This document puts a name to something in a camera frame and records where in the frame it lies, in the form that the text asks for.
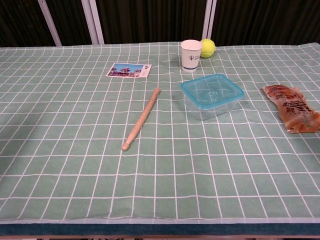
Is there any thin white frame post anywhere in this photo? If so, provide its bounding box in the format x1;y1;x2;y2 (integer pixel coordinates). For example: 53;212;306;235
37;0;63;47

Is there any blue plastic container lid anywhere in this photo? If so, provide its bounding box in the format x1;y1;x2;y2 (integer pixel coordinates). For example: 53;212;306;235
180;72;245;110

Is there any white paper cup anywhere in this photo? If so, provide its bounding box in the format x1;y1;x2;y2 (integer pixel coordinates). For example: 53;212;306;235
180;39;203;73

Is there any green checked tablecloth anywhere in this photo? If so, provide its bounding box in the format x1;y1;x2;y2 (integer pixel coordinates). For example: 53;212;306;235
0;41;320;225

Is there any building photo postcard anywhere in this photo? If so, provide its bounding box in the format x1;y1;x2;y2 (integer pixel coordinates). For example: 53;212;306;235
106;62;153;79

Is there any black pleated curtain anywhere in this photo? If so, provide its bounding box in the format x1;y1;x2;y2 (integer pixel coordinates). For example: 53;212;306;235
0;0;320;48

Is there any clear plastic food container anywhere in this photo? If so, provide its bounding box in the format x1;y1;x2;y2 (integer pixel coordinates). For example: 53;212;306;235
183;93;243;121

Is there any brown snack packet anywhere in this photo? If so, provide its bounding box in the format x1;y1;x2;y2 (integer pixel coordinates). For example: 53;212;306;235
261;84;320;135

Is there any double white frame post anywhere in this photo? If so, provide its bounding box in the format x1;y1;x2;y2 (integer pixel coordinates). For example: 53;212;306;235
81;0;105;46

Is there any wooden drumstick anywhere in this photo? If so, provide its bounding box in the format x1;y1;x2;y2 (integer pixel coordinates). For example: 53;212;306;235
121;87;161;152

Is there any yellow tennis ball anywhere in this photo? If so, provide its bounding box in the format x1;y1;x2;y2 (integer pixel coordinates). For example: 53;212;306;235
200;38;217;59

